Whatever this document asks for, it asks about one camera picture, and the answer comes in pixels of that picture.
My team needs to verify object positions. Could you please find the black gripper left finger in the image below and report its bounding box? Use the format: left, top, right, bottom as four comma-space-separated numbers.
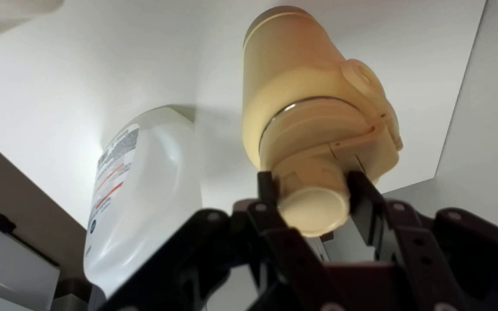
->
99, 169, 343, 311

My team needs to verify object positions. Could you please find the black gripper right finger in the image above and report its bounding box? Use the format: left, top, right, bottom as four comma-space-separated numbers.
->
345, 169, 498, 311

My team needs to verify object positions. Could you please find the pale yellow plastic bottle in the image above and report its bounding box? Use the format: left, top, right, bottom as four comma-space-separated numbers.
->
241, 3, 405, 240

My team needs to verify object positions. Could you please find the white labelled plastic bottle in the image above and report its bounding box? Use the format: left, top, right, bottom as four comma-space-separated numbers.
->
82, 103, 205, 300

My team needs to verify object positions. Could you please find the grey box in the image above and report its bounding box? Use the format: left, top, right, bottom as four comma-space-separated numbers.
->
0, 207, 63, 311

